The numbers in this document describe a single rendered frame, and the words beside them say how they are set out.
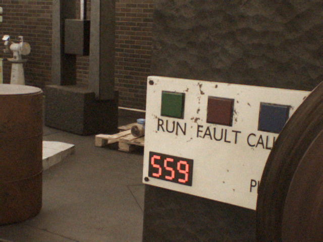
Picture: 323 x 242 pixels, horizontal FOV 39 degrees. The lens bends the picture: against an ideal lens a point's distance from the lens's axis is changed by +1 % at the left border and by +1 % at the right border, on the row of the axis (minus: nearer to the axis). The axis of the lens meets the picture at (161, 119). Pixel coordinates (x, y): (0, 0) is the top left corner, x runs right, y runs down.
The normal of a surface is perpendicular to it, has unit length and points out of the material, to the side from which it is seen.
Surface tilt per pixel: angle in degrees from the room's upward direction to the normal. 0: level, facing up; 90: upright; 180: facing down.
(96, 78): 90
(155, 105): 90
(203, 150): 90
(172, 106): 90
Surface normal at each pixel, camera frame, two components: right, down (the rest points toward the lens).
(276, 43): -0.49, 0.14
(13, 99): 0.61, 0.18
